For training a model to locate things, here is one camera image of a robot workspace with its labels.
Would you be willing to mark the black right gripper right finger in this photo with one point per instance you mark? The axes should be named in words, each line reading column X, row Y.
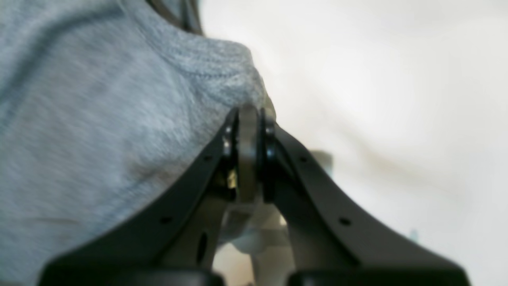
column 334, row 241

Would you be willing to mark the grey t-shirt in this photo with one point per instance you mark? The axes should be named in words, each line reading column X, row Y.
column 104, row 103

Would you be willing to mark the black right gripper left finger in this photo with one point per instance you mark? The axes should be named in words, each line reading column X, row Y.
column 172, row 242

